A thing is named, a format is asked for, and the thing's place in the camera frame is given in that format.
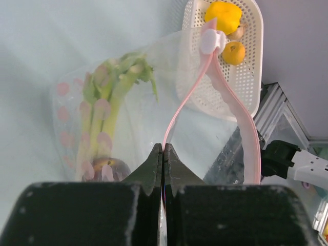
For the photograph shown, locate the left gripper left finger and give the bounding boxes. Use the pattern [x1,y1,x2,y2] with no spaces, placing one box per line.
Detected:
[1,143,162,245]

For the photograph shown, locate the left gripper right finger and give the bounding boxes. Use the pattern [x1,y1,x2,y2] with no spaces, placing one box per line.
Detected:
[163,144,319,245]

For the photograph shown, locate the clear zip top bag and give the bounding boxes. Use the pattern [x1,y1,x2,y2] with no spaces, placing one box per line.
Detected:
[51,17,263,246]

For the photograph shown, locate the green leek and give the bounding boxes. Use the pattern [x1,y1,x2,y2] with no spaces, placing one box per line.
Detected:
[74,52,157,181]

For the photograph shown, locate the yellow lemon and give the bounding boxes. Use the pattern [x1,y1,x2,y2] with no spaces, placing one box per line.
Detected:
[222,42,245,66]

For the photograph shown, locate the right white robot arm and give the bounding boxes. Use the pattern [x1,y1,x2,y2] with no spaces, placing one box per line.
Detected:
[261,140,327,190]

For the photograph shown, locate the white perforated plastic basket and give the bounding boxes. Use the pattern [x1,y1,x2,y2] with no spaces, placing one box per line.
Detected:
[182,1,263,121]

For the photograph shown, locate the pale garlic bulb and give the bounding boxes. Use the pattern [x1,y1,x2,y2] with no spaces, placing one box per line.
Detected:
[227,23,248,40]

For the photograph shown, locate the yellow bell pepper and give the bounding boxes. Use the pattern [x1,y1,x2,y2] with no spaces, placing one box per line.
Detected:
[204,2,242,35]

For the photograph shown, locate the aluminium frame rail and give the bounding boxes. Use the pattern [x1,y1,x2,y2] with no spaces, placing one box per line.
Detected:
[254,83,327,149]

